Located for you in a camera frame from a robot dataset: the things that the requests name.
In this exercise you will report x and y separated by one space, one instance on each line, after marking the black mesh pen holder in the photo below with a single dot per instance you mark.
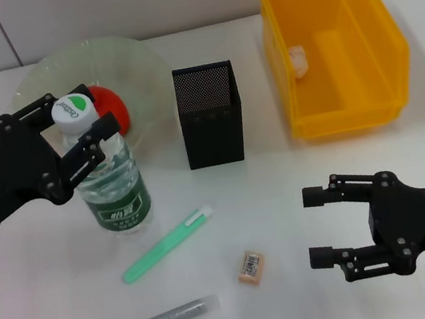
213 139

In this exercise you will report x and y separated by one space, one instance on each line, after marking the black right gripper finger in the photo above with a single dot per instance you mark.
315 196
323 257

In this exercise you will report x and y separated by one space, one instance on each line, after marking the beige eraser with barcode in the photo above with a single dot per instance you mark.
250 266

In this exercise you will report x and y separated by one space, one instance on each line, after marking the mint green white pen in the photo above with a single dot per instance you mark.
162 248

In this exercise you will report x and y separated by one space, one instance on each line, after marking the green glass fruit plate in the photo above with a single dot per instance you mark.
130 71

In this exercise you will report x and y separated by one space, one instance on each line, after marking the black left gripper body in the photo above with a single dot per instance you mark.
5 176

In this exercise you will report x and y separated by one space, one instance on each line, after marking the white paper ball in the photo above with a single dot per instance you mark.
299 61

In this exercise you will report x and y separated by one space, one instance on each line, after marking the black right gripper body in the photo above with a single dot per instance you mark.
420 219

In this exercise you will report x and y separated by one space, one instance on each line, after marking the yellow plastic bin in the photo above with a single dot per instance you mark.
346 85

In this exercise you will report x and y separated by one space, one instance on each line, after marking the red-orange fruit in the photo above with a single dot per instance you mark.
115 110

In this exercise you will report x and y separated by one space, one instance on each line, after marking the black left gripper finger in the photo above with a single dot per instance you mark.
37 110
106 127

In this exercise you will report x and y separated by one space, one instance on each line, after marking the clear water bottle green label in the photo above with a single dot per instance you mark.
119 206

